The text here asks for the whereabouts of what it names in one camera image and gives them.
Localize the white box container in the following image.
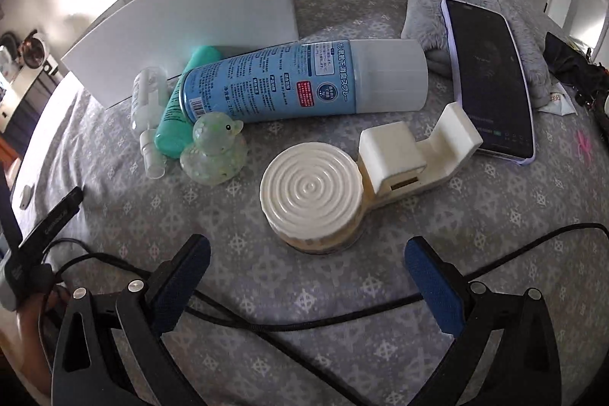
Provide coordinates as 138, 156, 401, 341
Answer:
61, 0, 301, 110

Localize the dark shelf unit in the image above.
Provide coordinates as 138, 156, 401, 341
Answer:
0, 30, 73, 160

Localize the person's left hand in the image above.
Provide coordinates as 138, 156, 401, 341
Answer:
16, 283, 64, 392

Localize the small clear spray bottle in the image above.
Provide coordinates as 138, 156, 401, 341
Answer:
131, 66, 170, 179

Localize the blue spray can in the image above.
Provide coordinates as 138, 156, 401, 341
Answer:
181, 39, 429, 124

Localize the green tube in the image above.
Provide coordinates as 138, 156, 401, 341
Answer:
155, 45, 225, 159

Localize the translucent green toy duck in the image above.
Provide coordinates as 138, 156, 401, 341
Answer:
180, 112, 249, 187

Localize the black braided cable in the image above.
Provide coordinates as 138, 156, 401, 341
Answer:
38, 239, 159, 293
183, 222, 609, 333

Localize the cream suction cup holder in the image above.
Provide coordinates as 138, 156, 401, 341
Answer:
260, 102, 484, 255

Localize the round metal object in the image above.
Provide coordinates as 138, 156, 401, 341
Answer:
19, 30, 49, 69

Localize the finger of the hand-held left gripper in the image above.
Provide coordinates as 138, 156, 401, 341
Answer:
60, 186, 86, 217

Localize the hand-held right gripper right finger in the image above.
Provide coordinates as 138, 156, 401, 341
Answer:
403, 236, 563, 406

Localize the white paper tag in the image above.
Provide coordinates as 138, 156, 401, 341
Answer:
547, 83, 579, 117

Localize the smartphone in purple case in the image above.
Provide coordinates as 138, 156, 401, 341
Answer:
440, 0, 536, 167

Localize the grey patterned blanket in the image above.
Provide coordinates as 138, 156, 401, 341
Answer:
10, 0, 609, 406

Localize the dark cloth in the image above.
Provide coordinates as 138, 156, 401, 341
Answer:
542, 32, 609, 137

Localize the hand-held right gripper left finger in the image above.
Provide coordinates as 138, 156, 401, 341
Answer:
51, 233, 212, 406

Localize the grey plush cushion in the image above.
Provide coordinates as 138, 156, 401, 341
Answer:
402, 0, 555, 110

